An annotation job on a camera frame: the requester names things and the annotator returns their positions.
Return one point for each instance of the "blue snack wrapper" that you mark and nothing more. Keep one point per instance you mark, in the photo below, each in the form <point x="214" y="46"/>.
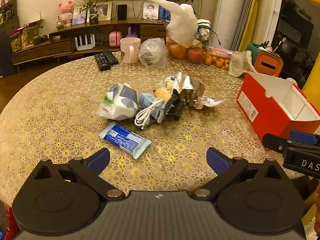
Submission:
<point x="125" y="140"/>

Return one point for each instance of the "portrait photo frame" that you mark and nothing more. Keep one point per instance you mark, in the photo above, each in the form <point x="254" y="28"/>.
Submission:
<point x="150" y="10"/>

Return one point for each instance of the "colourful picture card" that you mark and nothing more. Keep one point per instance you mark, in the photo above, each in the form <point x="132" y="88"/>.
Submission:
<point x="78" y="16"/>

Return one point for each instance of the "red cardboard box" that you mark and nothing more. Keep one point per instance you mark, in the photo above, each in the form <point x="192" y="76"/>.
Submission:
<point x="267" y="105"/>

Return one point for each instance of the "white bread packet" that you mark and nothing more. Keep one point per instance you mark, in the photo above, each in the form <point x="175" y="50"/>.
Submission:
<point x="168" y="82"/>

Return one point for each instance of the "clear glass fruit bowl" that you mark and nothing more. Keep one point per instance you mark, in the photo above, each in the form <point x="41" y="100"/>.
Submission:
<point x="210" y="41"/>

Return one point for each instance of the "white printed plastic bag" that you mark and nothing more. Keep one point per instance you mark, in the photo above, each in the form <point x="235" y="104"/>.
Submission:
<point x="117" y="102"/>

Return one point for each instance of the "dark red apple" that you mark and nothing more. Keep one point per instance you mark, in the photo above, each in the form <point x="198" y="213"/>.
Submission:
<point x="195" y="55"/>

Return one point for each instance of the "light blue small box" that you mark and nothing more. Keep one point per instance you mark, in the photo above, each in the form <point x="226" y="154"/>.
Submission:
<point x="146" y="99"/>

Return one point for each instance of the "white standing air conditioner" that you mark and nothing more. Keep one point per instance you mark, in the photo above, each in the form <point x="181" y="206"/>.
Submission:
<point x="230" y="12"/>

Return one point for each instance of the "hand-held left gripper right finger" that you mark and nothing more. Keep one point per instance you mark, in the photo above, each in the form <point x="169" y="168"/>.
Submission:
<point x="217" y="161"/>

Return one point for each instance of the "black crinkled packet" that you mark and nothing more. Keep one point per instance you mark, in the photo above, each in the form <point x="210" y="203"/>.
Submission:
<point x="175" y="106"/>

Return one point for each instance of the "tall white plastic bag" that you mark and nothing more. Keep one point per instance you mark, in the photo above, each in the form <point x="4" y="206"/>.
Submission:
<point x="182" y="25"/>

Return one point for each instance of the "pink tissue packet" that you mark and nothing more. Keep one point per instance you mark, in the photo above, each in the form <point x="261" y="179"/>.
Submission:
<point x="221" y="52"/>

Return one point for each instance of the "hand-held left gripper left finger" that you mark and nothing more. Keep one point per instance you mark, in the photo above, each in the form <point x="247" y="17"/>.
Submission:
<point x="98" y="161"/>

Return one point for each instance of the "small white object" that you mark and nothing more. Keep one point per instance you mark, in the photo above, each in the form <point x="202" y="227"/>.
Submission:
<point x="291" y="81"/>

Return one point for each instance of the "pink mug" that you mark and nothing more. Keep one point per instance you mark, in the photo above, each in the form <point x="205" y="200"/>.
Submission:
<point x="130" y="51"/>

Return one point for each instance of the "dark shelf unit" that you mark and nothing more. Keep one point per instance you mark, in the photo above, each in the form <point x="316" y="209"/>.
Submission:
<point x="297" y="42"/>

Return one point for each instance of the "white pouch with dark ribbon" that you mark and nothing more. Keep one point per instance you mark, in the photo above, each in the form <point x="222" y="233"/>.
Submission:
<point x="203" y="26"/>

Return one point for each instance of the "purple toy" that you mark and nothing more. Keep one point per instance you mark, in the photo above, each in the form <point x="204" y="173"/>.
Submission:
<point x="132" y="33"/>

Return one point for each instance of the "white router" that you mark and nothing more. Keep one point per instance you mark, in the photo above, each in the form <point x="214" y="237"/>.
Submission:
<point x="85" y="46"/>

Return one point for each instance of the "gold patterned round desktop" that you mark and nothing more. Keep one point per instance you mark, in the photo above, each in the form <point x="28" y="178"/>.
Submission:
<point x="62" y="120"/>

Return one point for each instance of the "potted grass plant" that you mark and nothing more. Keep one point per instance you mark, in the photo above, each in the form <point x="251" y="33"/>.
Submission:
<point x="93" y="18"/>

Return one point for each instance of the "beige cloth towel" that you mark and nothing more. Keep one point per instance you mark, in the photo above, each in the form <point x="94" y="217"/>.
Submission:
<point x="240" y="63"/>

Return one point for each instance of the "short black remote control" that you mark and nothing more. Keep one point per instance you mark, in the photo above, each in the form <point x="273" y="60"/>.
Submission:
<point x="110" y="57"/>

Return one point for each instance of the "clear plastic bag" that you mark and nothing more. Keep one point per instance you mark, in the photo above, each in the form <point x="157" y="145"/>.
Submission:
<point x="152" y="52"/>

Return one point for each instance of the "small potted plant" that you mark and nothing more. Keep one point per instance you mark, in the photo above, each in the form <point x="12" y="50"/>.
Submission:
<point x="36" y="36"/>

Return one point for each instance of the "small white blue wrapper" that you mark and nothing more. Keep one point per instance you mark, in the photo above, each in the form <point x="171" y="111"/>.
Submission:
<point x="210" y="101"/>

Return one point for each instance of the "white photo frame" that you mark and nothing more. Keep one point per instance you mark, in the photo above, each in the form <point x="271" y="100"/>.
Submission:
<point x="105" y="11"/>

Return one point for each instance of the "green orange desk organizer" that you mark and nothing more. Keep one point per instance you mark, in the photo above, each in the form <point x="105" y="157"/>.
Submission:
<point x="267" y="63"/>

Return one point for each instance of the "dark side cabinet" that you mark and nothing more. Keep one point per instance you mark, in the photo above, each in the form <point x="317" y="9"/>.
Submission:
<point x="6" y="55"/>

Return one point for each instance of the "pink plush toy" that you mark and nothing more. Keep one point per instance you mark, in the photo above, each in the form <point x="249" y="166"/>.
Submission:
<point x="65" y="12"/>

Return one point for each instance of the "grey and yellow curtain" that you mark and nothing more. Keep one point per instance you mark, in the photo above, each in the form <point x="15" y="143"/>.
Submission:
<point x="252" y="12"/>

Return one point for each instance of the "long black remote control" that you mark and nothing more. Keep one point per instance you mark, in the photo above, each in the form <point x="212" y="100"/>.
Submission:
<point x="101" y="62"/>

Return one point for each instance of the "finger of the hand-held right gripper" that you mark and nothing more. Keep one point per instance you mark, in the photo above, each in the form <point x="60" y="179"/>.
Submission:
<point x="303" y="137"/>
<point x="275" y="142"/>

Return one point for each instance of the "clear snack container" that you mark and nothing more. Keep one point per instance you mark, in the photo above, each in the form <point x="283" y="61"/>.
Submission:
<point x="16" y="44"/>

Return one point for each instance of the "small pink case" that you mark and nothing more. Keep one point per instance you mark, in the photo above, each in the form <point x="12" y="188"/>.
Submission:
<point x="115" y="38"/>

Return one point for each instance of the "black speaker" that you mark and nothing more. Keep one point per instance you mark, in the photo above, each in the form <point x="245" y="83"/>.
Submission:
<point x="122" y="12"/>

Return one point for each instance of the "yellow round snack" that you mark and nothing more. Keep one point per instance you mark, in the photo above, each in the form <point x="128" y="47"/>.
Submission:
<point x="162" y="93"/>

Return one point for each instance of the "small metal cup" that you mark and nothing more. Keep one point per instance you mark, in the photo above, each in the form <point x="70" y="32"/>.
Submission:
<point x="60" y="25"/>

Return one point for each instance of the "wooden tv cabinet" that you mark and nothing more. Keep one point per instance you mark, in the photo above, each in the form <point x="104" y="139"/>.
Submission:
<point x="55" y="47"/>

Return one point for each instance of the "silver foil wrapper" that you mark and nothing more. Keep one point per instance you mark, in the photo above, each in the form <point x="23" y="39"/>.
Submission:
<point x="190" y="90"/>

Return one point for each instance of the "pile of small tangerines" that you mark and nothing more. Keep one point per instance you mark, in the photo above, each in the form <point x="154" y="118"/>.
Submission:
<point x="218" y="62"/>

